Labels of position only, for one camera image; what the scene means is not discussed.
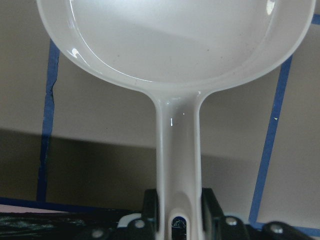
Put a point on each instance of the beige plastic dustpan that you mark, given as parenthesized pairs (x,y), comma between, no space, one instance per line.
(177,52)

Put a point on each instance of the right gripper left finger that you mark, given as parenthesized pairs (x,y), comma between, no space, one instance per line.
(150,209)

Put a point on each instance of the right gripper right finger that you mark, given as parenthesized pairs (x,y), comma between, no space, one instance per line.
(211,210)

